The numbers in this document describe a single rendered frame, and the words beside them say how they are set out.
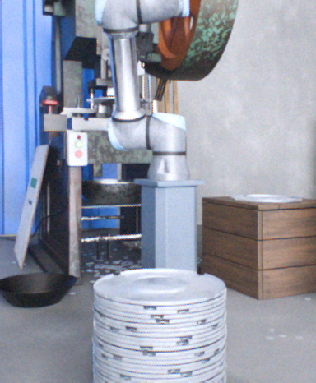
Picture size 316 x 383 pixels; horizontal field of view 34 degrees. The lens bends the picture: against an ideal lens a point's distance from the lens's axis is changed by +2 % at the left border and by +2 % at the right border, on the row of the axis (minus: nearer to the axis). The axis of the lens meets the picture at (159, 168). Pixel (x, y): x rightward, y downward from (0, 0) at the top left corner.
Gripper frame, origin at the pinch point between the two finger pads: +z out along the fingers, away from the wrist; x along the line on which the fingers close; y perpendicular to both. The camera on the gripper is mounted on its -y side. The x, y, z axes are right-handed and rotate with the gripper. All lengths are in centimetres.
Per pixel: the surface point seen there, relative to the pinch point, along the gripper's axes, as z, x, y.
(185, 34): -14, 32, 39
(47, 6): -16, 50, -26
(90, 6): -22.1, 30.7, -11.2
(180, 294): 10, -127, -32
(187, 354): 16, -137, -34
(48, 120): 19.7, -1.6, -33.2
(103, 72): 4.9, 22.7, -4.3
